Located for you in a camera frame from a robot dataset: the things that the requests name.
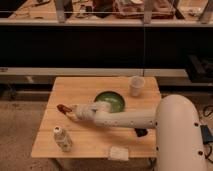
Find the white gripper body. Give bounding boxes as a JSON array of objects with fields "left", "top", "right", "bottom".
[{"left": 73, "top": 101, "right": 110, "bottom": 120}]

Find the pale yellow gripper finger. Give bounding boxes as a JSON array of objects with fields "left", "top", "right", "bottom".
[
  {"left": 69, "top": 105, "right": 76, "bottom": 111},
  {"left": 67, "top": 114, "right": 75, "bottom": 119}
]

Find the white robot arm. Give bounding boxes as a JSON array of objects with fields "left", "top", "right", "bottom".
[{"left": 72, "top": 94, "right": 207, "bottom": 171}]

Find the green ceramic bowl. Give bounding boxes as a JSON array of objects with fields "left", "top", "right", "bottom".
[{"left": 94, "top": 91, "right": 125, "bottom": 113}]

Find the white ceramic cup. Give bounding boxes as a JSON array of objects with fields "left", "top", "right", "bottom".
[{"left": 129, "top": 76, "right": 144, "bottom": 97}]

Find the light wooden table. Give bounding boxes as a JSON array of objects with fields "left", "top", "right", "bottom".
[{"left": 31, "top": 77, "right": 161, "bottom": 158}]

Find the small white bottle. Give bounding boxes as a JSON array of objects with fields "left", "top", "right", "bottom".
[{"left": 53, "top": 126, "right": 72, "bottom": 152}]

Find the white sponge block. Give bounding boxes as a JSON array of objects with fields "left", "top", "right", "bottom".
[{"left": 108, "top": 146, "right": 129, "bottom": 161}]

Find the small black rectangular object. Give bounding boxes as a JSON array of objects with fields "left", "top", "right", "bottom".
[{"left": 135, "top": 128, "right": 148, "bottom": 137}]

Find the black box on right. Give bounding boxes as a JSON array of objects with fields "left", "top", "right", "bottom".
[{"left": 185, "top": 55, "right": 213, "bottom": 83}]

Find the blue box on floor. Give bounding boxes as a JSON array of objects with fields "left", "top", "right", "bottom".
[{"left": 200, "top": 125, "right": 213, "bottom": 144}]

